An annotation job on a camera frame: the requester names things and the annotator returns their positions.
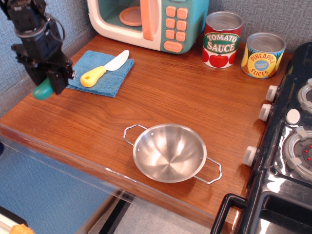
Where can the pineapple slices can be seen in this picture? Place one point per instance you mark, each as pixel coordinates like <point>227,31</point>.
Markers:
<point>262,55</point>

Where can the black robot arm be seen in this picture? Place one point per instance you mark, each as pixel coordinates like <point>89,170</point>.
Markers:
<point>26,14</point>

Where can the teal toy microwave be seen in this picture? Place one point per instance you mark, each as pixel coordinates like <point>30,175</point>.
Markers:
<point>170,26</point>

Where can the silver metal two-handled bowl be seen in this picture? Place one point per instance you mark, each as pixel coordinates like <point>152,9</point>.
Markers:
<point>170,153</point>

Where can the orange fuzzy object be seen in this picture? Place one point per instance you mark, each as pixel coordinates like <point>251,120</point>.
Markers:
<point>21,229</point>

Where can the white stove knob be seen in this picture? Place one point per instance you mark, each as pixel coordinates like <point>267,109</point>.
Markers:
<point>249,155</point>
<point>271,92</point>
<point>264,112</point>

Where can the white stove knob middle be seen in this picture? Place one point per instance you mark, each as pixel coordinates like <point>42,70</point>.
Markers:
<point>264,112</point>

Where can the blue folded towel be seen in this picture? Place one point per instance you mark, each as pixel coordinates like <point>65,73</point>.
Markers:
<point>109,84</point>

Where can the white stove knob upper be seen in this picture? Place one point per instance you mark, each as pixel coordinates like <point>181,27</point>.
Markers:
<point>271,92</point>

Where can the green toy pickle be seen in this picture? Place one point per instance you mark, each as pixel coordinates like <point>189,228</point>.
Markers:
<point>43,91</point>

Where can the white stove knob lower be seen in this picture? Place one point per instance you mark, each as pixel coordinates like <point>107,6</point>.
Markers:
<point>249,155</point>

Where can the black toy stove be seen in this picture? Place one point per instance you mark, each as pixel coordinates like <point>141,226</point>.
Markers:
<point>279,189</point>

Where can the yellow handled toy knife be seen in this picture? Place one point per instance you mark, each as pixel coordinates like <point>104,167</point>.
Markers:
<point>90,78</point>

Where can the tomato sauce can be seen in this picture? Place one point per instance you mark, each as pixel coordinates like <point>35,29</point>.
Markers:
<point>221,39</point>

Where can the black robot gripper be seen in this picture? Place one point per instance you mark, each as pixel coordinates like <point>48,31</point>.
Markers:
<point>42,57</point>

